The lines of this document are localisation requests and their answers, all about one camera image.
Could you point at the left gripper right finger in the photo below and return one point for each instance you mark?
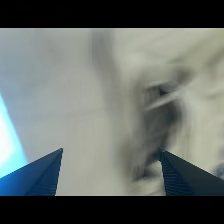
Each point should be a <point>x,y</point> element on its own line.
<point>186,178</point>

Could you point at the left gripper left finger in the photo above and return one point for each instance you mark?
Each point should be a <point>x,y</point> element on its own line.
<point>36,176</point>

